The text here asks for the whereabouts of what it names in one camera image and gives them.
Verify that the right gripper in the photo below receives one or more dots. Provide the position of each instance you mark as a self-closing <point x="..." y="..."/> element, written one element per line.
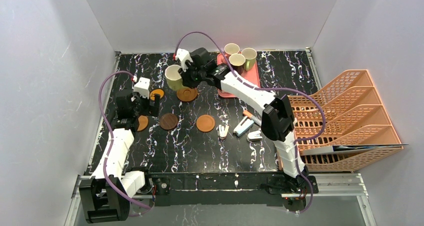
<point x="189" y="74"/>

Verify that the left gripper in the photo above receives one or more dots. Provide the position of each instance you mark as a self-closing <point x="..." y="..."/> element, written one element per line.
<point x="148" y="102"/>

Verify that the orange wooden coaster front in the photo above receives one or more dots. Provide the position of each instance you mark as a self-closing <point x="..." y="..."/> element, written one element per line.
<point x="143" y="122"/>

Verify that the green mug front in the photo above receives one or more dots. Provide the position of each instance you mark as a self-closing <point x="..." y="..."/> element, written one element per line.
<point x="173" y="78"/>

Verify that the green mug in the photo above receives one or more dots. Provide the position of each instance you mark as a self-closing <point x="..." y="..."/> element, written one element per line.
<point x="250" y="55"/>
<point x="173" y="78"/>

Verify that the brown saucer coaster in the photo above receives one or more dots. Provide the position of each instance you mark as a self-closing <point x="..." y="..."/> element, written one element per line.
<point x="187" y="94"/>

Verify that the small orange coaster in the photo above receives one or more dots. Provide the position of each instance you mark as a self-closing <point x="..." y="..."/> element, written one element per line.
<point x="160" y="92"/>

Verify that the dark brown coaster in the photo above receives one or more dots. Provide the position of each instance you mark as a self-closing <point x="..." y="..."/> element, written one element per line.
<point x="168" y="121"/>

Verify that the pink tray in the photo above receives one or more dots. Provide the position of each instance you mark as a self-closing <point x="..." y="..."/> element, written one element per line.
<point x="252" y="76"/>

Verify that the light orange coaster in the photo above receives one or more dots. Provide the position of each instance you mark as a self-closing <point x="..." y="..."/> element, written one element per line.
<point x="205" y="123"/>

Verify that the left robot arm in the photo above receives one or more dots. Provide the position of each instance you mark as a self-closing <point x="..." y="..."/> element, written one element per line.
<point x="108" y="193"/>

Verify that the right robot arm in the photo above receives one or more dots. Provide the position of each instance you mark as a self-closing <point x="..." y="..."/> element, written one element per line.
<point x="277" y="117"/>

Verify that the pink mug rear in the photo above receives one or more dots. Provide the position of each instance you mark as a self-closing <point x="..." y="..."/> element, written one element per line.
<point x="230" y="49"/>

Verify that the dark brown mug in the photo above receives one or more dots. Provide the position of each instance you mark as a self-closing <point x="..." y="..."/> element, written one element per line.
<point x="237" y="62"/>

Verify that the green mug rear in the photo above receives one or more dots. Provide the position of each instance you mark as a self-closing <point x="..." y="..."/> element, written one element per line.
<point x="250" y="55"/>

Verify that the small white stapler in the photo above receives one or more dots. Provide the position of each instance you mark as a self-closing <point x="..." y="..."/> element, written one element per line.
<point x="223" y="131"/>

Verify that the blue white stapler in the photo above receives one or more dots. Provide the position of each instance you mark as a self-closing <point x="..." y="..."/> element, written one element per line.
<point x="244" y="125"/>

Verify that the orange grey marker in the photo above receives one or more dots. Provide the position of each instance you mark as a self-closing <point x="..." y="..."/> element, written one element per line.
<point x="252" y="117"/>

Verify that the white stapler right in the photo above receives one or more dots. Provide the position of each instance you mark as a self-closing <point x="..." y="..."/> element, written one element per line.
<point x="254" y="136"/>

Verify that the orange file organizer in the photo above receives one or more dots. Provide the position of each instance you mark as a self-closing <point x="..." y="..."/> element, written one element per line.
<point x="358" y="129"/>

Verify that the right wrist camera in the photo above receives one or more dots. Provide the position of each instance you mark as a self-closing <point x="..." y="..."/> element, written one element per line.
<point x="183" y="56"/>

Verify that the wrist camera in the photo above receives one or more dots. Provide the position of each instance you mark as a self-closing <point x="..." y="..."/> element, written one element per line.
<point x="183" y="56"/>
<point x="142" y="87"/>

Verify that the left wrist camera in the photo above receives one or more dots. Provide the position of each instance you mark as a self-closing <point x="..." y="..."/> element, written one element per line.
<point x="142" y="87"/>

